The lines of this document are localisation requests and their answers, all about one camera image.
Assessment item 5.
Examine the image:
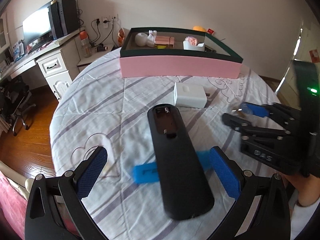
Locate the white desk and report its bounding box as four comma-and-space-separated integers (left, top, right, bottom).
1, 27, 84, 101

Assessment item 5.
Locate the yellow octopus plush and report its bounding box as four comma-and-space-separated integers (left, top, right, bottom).
193, 25, 207, 33

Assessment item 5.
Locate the small black camera lens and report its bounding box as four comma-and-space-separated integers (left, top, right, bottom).
95, 45, 108, 52

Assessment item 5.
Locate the computer monitor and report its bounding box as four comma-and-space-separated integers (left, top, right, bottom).
22, 2, 53, 54

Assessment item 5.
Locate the blue plastic piece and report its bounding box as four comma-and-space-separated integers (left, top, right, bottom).
132, 151, 211, 184

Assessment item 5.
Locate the black office chair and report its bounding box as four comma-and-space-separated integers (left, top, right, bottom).
1, 76, 36, 136

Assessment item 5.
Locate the pink storage box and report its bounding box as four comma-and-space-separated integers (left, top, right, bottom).
120, 27, 243, 79

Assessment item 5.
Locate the black remote control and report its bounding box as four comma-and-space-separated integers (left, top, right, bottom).
148, 104, 215, 220

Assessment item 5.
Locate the person right hand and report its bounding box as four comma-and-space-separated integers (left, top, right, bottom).
284, 173, 319, 207

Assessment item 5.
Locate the anatomy model figure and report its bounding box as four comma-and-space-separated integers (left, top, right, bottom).
117, 28, 125, 47

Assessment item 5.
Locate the black computer tower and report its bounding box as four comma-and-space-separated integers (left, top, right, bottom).
48, 0, 80, 40

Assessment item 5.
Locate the orange cap bottle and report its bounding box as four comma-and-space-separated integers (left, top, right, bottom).
79, 30, 92, 58

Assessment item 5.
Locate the white power adapter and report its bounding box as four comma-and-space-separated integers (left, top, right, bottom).
173, 82, 213, 108

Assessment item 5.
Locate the white striped tablecloth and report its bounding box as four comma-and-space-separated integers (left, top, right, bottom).
50, 50, 277, 239

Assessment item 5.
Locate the white round gadget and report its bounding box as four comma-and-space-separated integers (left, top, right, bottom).
135, 33, 148, 47

